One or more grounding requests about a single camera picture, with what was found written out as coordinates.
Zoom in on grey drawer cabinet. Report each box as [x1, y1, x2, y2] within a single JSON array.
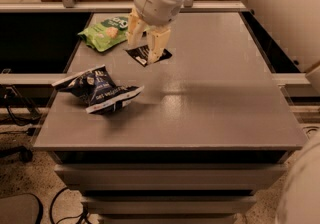
[[55, 163, 286, 224]]

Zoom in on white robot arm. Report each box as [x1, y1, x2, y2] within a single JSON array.
[[128, 0, 320, 224]]

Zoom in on blue chip bag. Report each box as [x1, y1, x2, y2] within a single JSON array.
[[52, 65, 144, 114]]

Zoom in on black rxbar chocolate bar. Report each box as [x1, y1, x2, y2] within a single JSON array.
[[126, 45, 172, 67]]

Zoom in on grey chair seat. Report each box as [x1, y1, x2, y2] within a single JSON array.
[[0, 193, 43, 224]]

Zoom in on black floor cable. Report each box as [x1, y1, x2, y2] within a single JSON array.
[[49, 186, 93, 224]]

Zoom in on green snack bag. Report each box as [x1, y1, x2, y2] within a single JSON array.
[[78, 16, 129, 53]]

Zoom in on black office chair base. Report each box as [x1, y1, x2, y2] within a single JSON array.
[[0, 146, 33, 163]]

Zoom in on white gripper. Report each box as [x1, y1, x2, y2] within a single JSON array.
[[126, 0, 183, 64]]

